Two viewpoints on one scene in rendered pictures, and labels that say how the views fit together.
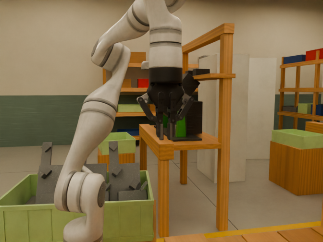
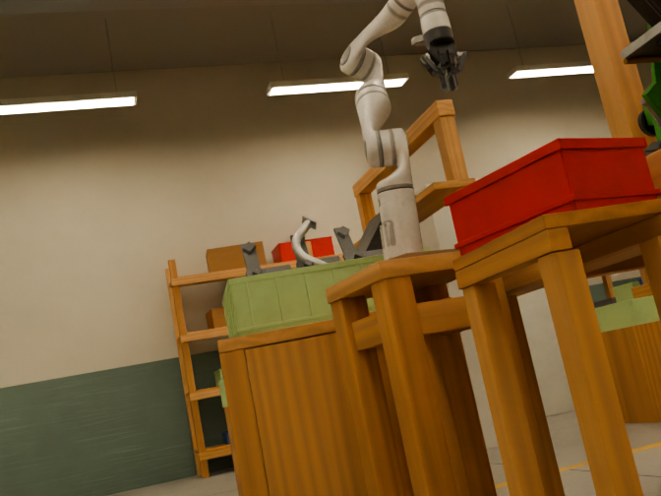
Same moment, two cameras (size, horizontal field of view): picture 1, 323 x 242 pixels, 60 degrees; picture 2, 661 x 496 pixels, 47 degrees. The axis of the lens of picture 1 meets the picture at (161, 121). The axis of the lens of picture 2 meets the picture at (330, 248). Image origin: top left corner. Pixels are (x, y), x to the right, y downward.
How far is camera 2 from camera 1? 1.52 m
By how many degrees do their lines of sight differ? 18
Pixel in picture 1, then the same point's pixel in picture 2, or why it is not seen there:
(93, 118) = (377, 95)
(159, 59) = (434, 21)
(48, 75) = (45, 332)
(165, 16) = not seen: outside the picture
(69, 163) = (370, 125)
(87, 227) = (404, 164)
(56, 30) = (56, 230)
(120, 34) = (381, 27)
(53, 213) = (308, 279)
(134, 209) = not seen: hidden behind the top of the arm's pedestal
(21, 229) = (271, 304)
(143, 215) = not seen: hidden behind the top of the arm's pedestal
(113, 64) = (368, 67)
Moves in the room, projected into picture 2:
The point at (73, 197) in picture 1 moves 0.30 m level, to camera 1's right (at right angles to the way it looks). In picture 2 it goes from (388, 140) to (504, 121)
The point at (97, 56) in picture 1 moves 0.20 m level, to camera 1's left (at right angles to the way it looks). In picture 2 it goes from (353, 60) to (284, 70)
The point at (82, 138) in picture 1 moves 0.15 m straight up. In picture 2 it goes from (373, 109) to (361, 56)
